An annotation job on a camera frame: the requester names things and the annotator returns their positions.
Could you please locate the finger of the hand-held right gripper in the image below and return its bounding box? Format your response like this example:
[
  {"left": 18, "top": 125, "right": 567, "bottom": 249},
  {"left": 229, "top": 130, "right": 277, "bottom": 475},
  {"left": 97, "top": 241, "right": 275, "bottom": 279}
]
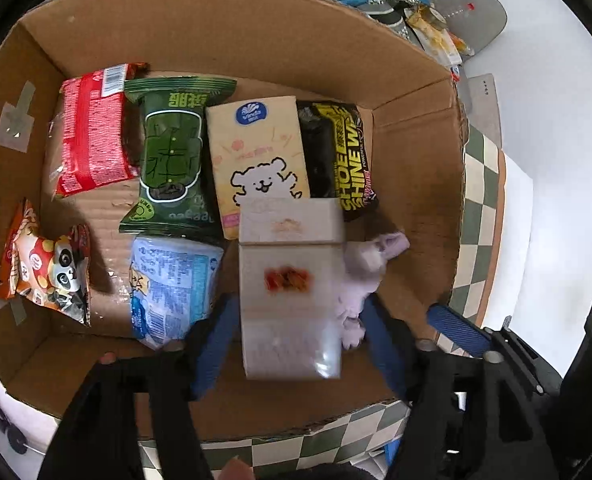
[{"left": 427, "top": 304, "right": 564, "bottom": 401}]

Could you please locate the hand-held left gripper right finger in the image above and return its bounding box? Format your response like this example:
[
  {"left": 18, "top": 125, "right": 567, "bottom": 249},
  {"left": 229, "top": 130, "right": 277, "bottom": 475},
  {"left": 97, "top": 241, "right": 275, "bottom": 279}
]
[{"left": 362, "top": 294, "right": 559, "bottom": 480}]

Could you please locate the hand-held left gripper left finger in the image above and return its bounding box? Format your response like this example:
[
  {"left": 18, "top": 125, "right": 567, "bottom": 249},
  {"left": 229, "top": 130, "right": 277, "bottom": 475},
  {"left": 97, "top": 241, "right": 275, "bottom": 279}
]
[{"left": 38, "top": 292, "right": 239, "bottom": 480}]

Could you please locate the pale purple plush toy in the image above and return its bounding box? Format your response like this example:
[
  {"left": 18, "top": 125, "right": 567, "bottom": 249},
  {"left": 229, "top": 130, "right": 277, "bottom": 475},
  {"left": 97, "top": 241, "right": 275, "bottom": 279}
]
[{"left": 338, "top": 231, "right": 411, "bottom": 351}]

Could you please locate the light blue wipes packet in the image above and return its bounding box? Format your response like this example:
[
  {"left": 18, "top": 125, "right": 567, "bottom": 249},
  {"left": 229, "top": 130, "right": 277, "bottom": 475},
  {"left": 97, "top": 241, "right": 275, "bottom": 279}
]
[{"left": 128, "top": 236, "right": 225, "bottom": 352}]

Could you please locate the white cigarette box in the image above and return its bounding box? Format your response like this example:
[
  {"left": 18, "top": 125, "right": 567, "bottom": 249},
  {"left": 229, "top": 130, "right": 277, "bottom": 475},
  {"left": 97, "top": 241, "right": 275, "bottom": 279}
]
[{"left": 238, "top": 197, "right": 347, "bottom": 380}]

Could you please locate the orange panda snack packet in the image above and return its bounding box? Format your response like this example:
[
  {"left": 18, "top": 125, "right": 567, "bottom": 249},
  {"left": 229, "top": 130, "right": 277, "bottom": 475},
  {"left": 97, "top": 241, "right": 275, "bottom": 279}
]
[{"left": 0, "top": 199, "right": 93, "bottom": 327}]

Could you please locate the black and yellow wipes packet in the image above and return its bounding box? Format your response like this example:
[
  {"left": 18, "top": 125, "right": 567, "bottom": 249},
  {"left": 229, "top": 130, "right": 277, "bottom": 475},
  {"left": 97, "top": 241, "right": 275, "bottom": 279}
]
[{"left": 296, "top": 101, "right": 379, "bottom": 222}]

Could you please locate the green snack packet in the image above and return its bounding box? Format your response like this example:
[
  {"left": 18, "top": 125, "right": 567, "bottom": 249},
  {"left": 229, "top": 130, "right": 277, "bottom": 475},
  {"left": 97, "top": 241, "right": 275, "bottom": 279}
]
[{"left": 118, "top": 76, "right": 238, "bottom": 238}]

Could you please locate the beige tissue pack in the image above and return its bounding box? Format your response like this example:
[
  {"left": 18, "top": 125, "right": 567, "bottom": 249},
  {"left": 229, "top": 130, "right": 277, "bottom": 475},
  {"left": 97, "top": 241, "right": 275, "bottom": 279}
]
[{"left": 205, "top": 95, "right": 312, "bottom": 240}]

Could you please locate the red snack packet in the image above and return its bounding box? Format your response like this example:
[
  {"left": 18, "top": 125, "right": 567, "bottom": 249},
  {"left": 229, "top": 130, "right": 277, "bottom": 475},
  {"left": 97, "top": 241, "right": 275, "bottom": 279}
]
[{"left": 51, "top": 62, "right": 149, "bottom": 198}]

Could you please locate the cardboard box with blue print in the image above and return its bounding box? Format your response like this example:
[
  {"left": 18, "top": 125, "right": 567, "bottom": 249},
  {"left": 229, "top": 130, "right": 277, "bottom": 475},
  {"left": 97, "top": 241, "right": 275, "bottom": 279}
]
[{"left": 0, "top": 0, "right": 469, "bottom": 443}]

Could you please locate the blue chair seat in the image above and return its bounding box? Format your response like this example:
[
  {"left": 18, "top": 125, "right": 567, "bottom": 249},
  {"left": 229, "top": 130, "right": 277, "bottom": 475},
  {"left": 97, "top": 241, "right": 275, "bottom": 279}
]
[{"left": 383, "top": 441, "right": 403, "bottom": 478}]

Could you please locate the green checkered tablecloth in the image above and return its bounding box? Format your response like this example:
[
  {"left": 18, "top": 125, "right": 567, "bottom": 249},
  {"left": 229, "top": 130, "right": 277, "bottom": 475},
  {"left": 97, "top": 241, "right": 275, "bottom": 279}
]
[{"left": 136, "top": 125, "right": 507, "bottom": 480}]

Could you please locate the person's black fleece clothing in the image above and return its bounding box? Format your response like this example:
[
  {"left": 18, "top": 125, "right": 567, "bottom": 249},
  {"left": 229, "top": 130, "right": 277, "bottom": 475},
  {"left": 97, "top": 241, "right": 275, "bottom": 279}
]
[{"left": 256, "top": 461, "right": 392, "bottom": 480}]

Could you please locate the white board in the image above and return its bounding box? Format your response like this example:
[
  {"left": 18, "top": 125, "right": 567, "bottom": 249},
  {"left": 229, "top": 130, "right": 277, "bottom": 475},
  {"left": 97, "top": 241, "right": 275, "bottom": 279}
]
[{"left": 466, "top": 74, "right": 502, "bottom": 146}]

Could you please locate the yellow snack wrapper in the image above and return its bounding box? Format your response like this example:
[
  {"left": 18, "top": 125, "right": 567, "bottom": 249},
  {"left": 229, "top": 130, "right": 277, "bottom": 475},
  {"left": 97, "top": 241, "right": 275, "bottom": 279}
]
[{"left": 406, "top": 2, "right": 464, "bottom": 66}]

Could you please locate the grey pad with red dot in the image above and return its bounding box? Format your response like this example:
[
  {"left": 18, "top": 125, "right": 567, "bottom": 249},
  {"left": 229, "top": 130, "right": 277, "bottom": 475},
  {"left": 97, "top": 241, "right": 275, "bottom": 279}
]
[{"left": 428, "top": 0, "right": 508, "bottom": 63}]

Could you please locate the black patterned bag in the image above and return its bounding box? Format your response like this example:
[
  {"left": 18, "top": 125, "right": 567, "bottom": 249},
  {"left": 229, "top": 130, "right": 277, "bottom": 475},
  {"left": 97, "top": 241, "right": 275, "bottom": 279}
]
[{"left": 361, "top": 0, "right": 427, "bottom": 36}]

